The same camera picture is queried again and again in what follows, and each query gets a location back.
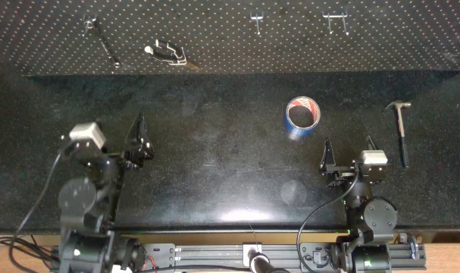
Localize black cable bundle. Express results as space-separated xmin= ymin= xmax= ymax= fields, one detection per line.
xmin=0 ymin=235 xmax=62 ymax=272

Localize hammer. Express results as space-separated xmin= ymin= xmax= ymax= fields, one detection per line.
xmin=384 ymin=99 xmax=413 ymax=170

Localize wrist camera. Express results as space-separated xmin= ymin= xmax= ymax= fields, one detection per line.
xmin=359 ymin=149 xmax=390 ymax=167
xmin=67 ymin=121 xmax=107 ymax=150

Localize metal hook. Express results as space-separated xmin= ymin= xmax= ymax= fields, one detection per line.
xmin=249 ymin=11 xmax=264 ymax=36
xmin=82 ymin=11 xmax=99 ymax=34
xmin=321 ymin=10 xmax=351 ymax=36
xmin=167 ymin=46 xmax=188 ymax=67

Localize black pegboard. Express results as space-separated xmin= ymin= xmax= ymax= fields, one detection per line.
xmin=0 ymin=0 xmax=460 ymax=77

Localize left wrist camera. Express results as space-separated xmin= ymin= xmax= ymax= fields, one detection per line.
xmin=67 ymin=121 xmax=107 ymax=150

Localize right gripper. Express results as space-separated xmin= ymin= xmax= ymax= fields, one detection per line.
xmin=319 ymin=135 xmax=379 ymax=188

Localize wrench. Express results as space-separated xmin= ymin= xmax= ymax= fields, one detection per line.
xmin=82 ymin=14 xmax=123 ymax=70

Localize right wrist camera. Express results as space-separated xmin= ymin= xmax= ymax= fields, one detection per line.
xmin=359 ymin=149 xmax=390 ymax=167

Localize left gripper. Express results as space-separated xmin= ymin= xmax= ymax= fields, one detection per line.
xmin=117 ymin=112 xmax=155 ymax=170

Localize mounting rail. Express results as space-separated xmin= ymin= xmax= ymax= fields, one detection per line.
xmin=138 ymin=241 xmax=428 ymax=273

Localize roll of blue tape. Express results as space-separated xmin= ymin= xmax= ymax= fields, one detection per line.
xmin=283 ymin=95 xmax=322 ymax=140

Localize black and white pliers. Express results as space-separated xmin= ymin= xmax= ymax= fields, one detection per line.
xmin=143 ymin=38 xmax=202 ymax=72

